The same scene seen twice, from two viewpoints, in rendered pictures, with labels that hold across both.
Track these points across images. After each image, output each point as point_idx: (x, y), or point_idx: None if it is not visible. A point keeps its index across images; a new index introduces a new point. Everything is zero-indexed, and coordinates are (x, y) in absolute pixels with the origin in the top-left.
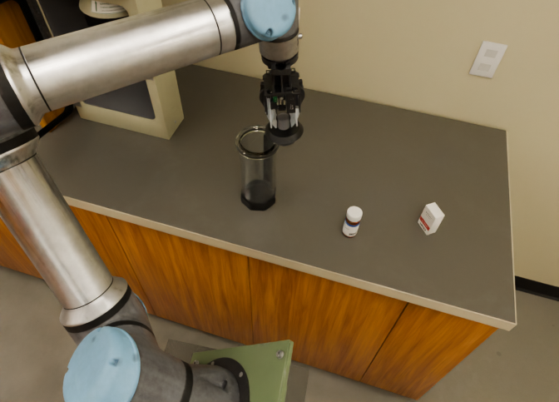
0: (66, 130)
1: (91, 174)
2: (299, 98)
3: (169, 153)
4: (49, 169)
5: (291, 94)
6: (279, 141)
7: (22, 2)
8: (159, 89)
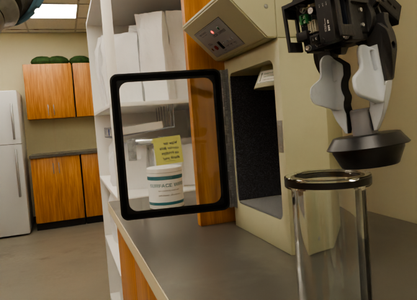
0: (213, 227)
1: (183, 253)
2: None
3: (275, 263)
4: (162, 241)
5: None
6: (336, 146)
7: (215, 83)
8: (290, 169)
